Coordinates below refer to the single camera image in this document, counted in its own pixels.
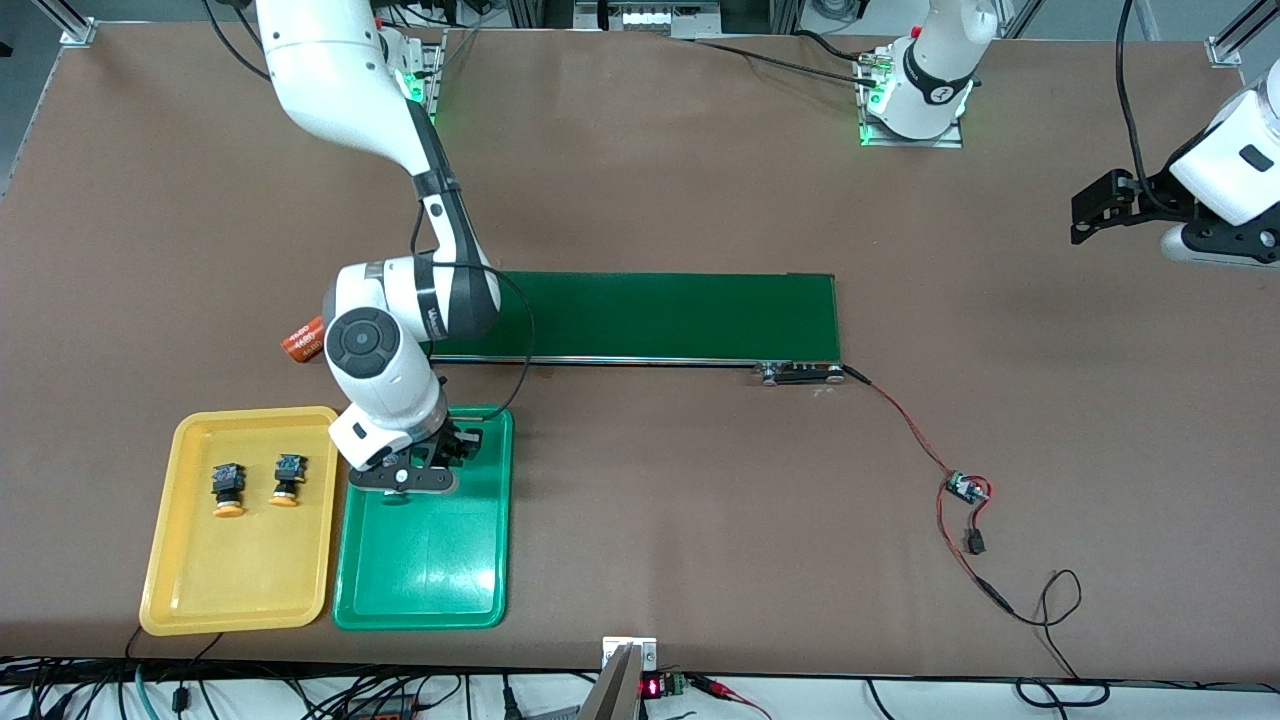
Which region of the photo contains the long black cable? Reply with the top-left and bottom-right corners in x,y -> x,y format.
690,28 -> 886,91

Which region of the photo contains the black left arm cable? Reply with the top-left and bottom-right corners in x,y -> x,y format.
1115,0 -> 1153,187

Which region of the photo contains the red and black wire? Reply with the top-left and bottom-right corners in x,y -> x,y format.
843,364 -> 1016,613

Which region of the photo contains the green belt conveyor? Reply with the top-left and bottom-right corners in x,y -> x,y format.
425,267 -> 847,387

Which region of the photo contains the thin black looped cable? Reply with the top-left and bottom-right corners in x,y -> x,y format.
985,568 -> 1113,709

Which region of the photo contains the green plastic tray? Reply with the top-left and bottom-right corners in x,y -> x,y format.
332,405 -> 515,632

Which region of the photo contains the red clip lead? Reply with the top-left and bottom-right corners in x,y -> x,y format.
690,675 -> 773,720

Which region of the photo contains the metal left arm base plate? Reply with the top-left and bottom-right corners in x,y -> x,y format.
855,45 -> 969,150

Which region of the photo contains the yellow push button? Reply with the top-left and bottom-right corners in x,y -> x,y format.
268,453 -> 307,509
210,462 -> 247,520

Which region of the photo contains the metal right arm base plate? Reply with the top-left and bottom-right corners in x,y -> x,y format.
398,28 -> 448,123

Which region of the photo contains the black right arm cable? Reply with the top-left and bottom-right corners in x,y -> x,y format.
408,195 -> 537,411

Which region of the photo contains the aluminium frame profile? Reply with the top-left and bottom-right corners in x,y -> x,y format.
1207,0 -> 1280,68
30,0 -> 98,48

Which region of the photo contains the grey metal post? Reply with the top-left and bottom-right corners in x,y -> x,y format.
578,643 -> 643,720

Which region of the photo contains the yellow plastic tray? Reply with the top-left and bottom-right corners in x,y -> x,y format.
138,405 -> 342,638

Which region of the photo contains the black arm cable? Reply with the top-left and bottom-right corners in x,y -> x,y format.
1115,0 -> 1153,187
408,195 -> 537,411

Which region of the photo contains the silver metal bracket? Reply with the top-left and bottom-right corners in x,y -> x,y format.
602,636 -> 659,673

